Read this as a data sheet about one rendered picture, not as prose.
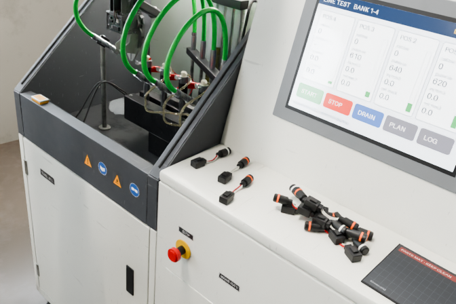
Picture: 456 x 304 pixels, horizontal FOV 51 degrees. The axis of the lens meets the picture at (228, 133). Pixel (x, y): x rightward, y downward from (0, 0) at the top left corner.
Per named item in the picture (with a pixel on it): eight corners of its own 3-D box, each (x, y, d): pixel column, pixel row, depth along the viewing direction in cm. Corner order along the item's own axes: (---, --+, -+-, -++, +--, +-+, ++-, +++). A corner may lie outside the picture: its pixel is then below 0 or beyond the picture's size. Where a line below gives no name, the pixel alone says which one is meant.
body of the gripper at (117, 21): (105, 30, 140) (104, -12, 134) (129, 26, 146) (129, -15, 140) (122, 37, 136) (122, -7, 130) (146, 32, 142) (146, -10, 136)
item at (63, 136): (24, 137, 161) (19, 93, 154) (36, 133, 164) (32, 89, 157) (146, 224, 127) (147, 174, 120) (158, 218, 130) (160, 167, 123)
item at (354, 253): (262, 212, 105) (266, 191, 103) (290, 193, 113) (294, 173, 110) (356, 266, 93) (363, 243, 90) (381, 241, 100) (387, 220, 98)
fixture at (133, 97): (123, 137, 160) (123, 94, 153) (147, 128, 167) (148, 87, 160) (197, 180, 141) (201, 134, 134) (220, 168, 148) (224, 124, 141)
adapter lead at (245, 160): (224, 185, 113) (225, 178, 112) (216, 182, 114) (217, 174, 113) (250, 164, 123) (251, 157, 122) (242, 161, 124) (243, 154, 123)
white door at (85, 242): (37, 287, 193) (20, 137, 162) (43, 284, 195) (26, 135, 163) (143, 395, 157) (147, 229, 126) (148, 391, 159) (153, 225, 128)
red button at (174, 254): (163, 259, 119) (164, 242, 116) (175, 252, 121) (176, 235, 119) (178, 270, 116) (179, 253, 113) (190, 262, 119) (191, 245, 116)
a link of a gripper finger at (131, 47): (119, 63, 143) (119, 32, 139) (134, 60, 147) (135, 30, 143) (125, 66, 141) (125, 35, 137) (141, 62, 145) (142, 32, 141)
